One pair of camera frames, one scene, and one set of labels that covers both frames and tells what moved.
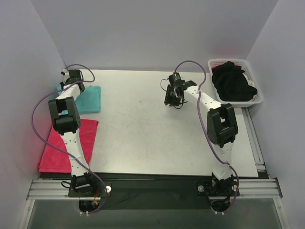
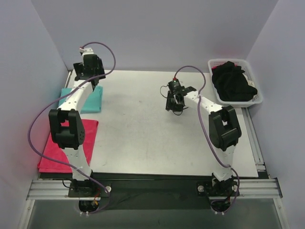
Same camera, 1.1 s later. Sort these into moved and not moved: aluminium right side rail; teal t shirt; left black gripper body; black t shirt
Moved: left black gripper body
Not moved: black t shirt; aluminium right side rail; teal t shirt
